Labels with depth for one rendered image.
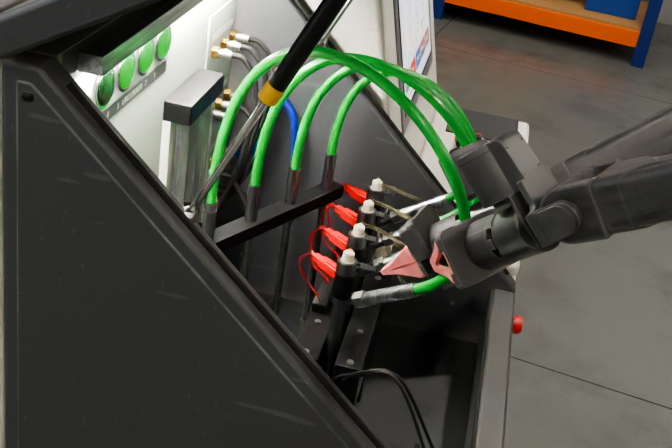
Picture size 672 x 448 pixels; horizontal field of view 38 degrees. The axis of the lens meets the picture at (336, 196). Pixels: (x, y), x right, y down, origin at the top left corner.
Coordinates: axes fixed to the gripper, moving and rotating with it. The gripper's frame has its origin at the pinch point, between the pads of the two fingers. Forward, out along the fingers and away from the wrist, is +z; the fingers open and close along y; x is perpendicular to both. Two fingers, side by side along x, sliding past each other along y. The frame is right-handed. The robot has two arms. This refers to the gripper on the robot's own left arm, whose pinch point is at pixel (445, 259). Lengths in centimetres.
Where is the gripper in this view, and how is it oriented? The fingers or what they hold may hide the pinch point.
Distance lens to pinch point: 116.4
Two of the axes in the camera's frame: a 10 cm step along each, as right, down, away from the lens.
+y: -8.2, 3.5, -4.6
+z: -3.9, 2.4, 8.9
